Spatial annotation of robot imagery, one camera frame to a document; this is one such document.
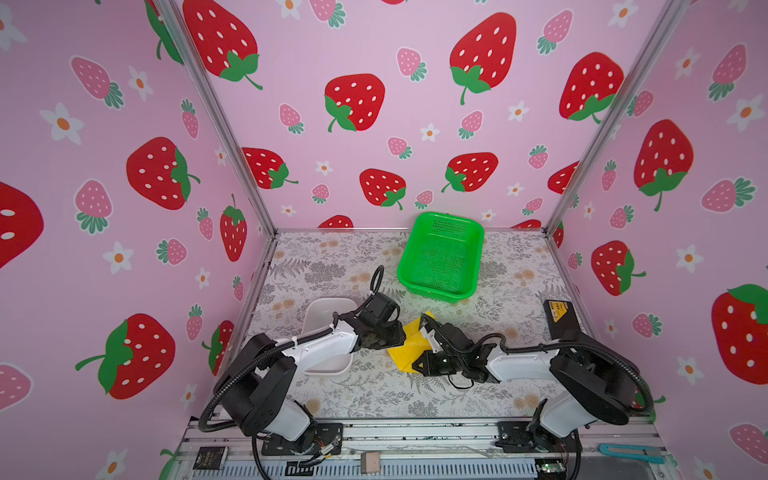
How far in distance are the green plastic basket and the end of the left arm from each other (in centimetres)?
26

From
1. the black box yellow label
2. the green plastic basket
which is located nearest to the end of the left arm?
the green plastic basket

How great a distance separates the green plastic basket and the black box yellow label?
25 cm

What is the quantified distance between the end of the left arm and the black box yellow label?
0.53 meters

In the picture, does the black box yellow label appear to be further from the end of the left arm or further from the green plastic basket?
the end of the left arm

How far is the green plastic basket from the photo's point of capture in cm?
105

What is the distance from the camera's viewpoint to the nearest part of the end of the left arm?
646mm

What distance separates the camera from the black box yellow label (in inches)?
37.3
